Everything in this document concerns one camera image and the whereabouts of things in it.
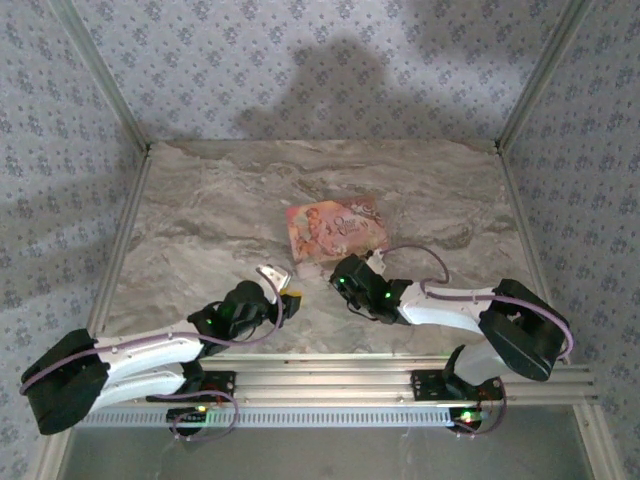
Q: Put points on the aluminium frame post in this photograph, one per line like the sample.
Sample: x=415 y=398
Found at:
x=100 y=75
x=545 y=75

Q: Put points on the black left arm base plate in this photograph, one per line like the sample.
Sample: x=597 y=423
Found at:
x=222 y=382

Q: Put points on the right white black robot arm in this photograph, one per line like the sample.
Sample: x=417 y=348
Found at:
x=440 y=305

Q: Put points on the aluminium side rail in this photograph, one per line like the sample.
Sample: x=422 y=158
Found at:
x=125 y=225
x=525 y=225

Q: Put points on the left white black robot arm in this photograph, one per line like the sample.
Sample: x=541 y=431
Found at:
x=145 y=355

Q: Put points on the pink illustrated book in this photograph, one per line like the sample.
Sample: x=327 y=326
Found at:
x=335 y=230

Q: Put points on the aluminium rail beam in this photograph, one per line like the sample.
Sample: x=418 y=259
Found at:
x=325 y=380

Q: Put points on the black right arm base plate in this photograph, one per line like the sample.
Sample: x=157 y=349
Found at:
x=427 y=382

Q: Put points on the grey metal panel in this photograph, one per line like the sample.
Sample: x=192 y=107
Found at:
x=325 y=455

